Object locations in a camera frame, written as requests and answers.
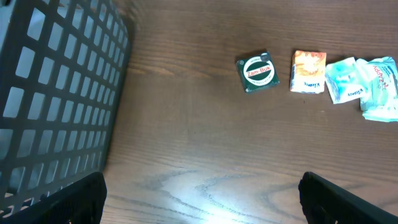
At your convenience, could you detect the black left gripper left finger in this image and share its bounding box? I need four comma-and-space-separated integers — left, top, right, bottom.
1, 172, 107, 224

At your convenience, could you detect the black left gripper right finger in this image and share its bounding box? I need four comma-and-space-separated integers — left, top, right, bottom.
298, 172, 397, 224

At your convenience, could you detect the grey plastic shopping basket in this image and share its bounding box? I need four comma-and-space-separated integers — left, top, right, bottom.
1, 0, 131, 219

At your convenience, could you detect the dark green round-label box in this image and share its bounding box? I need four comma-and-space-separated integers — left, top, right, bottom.
235, 51, 280, 93

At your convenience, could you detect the orange small tissue pack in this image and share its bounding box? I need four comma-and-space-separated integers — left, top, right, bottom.
290, 50, 326, 94

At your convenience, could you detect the teal wipes pouch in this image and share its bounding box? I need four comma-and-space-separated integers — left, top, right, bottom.
356, 57, 397, 122

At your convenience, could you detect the small teal tissue pack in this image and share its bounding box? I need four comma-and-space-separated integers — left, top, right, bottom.
325, 57, 368, 104

